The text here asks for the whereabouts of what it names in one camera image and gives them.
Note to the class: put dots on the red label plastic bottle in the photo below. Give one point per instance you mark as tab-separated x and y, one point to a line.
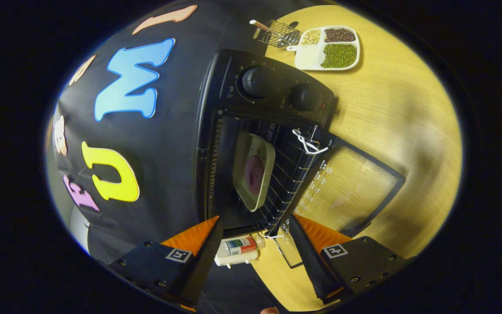
240	246

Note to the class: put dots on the white square plate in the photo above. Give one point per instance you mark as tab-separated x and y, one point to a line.
259	148

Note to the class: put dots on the white toaster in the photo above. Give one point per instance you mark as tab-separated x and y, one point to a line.
233	261

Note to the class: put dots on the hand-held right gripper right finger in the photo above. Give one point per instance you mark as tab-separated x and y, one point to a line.
312	261

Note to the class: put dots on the white divided bean tray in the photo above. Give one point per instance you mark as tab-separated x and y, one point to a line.
338	56

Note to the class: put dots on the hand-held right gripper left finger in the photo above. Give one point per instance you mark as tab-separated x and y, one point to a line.
198	266

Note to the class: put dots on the pink round food slice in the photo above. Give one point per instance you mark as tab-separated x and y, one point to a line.
254	174

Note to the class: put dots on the black electric oven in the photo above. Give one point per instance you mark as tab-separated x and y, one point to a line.
273	96

